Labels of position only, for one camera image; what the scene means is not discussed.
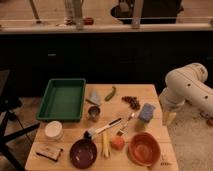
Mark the dark red grape bunch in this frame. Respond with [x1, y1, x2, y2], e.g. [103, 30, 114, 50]
[122, 96, 140, 111]

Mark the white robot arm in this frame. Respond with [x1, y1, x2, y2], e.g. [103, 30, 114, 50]
[159, 63, 213, 126]

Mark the small metal cup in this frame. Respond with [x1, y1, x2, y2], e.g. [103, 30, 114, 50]
[88, 106, 100, 122]

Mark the blue sponge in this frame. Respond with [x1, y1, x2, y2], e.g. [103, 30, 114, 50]
[138, 103, 155, 123]

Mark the orange bowl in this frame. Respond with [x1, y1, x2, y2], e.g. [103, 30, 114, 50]
[128, 132, 161, 167]

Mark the metal fork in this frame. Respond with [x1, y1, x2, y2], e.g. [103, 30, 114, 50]
[116, 113, 135, 136]

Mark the green chili pepper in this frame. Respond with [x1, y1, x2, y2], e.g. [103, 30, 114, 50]
[104, 86, 116, 102]

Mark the grey triangular wedge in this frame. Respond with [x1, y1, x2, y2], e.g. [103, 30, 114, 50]
[87, 91, 100, 105]

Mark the black white brush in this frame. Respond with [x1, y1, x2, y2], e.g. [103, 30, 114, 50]
[83, 118, 121, 139]

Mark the purple bowl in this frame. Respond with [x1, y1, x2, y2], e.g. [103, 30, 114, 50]
[69, 139, 97, 169]

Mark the green plastic tray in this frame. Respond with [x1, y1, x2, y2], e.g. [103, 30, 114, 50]
[36, 78, 86, 122]

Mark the white round container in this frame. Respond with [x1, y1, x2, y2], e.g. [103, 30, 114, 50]
[44, 121, 63, 140]

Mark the wooden block eraser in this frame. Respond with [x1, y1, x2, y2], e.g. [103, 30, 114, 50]
[35, 144, 63, 161]

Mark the red object on counter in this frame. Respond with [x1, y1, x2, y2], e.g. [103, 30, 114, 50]
[83, 17, 94, 25]

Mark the black chair frame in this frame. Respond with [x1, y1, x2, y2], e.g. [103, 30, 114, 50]
[0, 70, 39, 171]

